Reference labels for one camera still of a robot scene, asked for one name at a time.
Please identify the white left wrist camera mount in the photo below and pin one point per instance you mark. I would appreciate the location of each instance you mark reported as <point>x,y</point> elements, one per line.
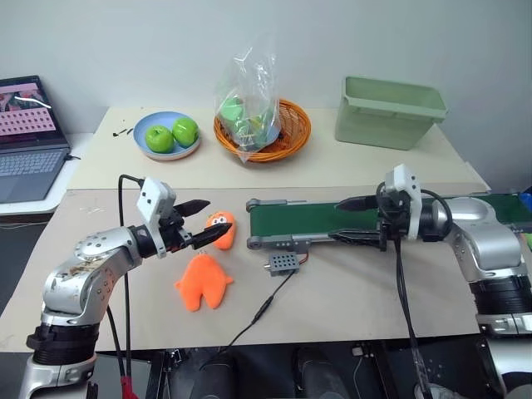
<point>153,198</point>

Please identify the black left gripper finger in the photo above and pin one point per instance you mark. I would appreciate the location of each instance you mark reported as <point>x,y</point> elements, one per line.
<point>193,206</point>
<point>210,235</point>

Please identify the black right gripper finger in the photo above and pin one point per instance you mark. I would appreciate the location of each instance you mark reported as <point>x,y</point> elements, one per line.
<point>359,203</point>
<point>357,237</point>

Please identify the small grey control box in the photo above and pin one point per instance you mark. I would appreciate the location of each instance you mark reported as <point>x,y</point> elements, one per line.
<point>282,264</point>

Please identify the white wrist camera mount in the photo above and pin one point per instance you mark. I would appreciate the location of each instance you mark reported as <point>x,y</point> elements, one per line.
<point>405,183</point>
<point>153,198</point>

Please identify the green apple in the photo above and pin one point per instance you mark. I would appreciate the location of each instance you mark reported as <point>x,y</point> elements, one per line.
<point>159,139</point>
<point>185,131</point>

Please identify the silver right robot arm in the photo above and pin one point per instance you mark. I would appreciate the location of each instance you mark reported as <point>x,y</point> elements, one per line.
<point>486,243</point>

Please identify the dark rounded shape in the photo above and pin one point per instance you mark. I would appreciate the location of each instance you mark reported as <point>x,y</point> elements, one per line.
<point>203,374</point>
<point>324,372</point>

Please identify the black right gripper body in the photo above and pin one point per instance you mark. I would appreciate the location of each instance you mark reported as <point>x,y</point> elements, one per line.
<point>392,220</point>

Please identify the light blue plate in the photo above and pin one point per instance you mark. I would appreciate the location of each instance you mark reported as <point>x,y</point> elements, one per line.
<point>166,156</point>

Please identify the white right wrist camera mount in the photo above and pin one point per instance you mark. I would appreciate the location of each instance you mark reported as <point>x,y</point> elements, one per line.
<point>405,183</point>

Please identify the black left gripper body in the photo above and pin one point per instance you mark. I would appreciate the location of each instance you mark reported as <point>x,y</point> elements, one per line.
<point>173,234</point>

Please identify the black table frame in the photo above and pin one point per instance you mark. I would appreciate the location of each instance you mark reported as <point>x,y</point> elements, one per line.
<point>157,374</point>

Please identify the light green plastic bin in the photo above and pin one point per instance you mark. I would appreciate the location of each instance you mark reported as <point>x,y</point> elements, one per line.
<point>382,120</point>

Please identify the orange woven basket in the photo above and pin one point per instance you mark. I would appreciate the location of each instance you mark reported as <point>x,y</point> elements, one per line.
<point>297,129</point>

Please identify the orange plush toy with eyes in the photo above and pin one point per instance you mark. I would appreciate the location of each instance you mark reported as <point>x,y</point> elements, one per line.
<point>228,237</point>

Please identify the small black scraps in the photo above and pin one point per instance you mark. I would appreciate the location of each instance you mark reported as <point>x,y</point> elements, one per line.
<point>121,133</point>

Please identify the grey laptop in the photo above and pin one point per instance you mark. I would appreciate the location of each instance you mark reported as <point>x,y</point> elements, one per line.
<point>29,166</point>

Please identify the clear plastic bag with toys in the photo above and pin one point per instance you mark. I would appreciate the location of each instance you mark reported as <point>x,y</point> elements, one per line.
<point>245,104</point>

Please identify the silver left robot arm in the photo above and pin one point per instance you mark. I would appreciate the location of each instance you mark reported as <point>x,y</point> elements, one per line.
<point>95,254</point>

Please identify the green conveyor belt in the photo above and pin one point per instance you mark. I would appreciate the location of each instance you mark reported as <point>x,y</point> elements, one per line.
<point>299,220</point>

